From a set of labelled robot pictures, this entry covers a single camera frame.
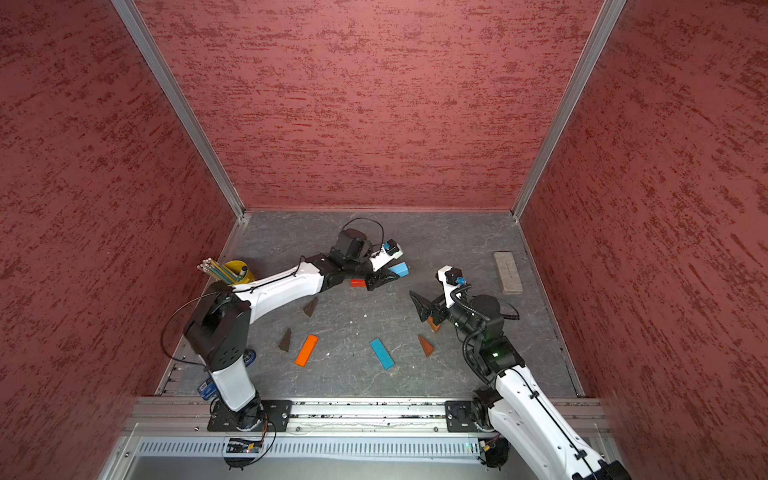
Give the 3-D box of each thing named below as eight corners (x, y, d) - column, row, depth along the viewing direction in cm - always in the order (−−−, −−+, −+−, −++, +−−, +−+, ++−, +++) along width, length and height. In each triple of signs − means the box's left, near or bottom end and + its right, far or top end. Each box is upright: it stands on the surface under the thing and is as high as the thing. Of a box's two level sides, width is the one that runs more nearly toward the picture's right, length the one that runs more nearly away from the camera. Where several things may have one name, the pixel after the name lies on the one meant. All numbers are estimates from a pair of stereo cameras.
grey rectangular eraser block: (501, 296, 99) (505, 290, 96) (492, 259, 109) (495, 252, 106) (520, 296, 99) (525, 290, 96) (509, 259, 109) (512, 252, 106)
